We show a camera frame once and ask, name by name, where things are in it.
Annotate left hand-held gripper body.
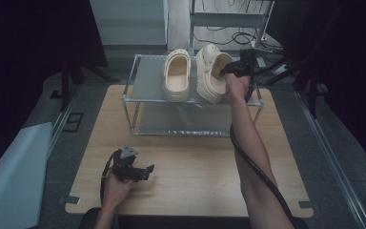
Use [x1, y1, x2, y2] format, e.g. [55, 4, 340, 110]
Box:
[110, 144, 141, 183]

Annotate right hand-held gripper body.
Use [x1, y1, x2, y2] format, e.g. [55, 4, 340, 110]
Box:
[233, 47, 261, 78]

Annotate cream clog shoe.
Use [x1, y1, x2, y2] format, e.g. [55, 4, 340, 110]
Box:
[162, 48, 192, 104]
[195, 43, 234, 106]

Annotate two-tier metal shoe rack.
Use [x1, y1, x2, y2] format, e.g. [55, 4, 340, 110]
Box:
[121, 53, 265, 138]

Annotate person's right hand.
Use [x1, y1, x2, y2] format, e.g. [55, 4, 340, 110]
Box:
[224, 72, 253, 103]

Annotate person's left hand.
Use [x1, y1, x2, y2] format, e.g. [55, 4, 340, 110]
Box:
[102, 171, 135, 212]

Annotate grey tape strip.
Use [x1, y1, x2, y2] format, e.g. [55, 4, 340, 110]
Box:
[298, 200, 320, 211]
[58, 195, 82, 206]

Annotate black stand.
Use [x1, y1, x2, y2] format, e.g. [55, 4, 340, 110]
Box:
[253, 56, 329, 119]
[59, 57, 120, 113]

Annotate dark curtain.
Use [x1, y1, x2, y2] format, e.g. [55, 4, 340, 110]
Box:
[266, 0, 366, 177]
[0, 0, 109, 183]

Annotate white cabinet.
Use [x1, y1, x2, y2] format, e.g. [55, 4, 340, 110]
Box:
[89, 0, 169, 48]

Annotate white panel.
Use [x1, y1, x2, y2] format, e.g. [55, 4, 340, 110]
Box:
[0, 121, 54, 229]

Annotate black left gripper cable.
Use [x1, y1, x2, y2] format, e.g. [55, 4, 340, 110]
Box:
[99, 150, 122, 205]

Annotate black floor cables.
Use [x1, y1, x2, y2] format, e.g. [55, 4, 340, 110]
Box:
[193, 24, 284, 57]

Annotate white metal desk frame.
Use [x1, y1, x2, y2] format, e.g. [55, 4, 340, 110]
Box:
[187, 0, 276, 70]

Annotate aluminium floor rail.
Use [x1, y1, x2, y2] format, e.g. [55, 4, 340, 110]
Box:
[45, 85, 81, 157]
[293, 90, 366, 229]

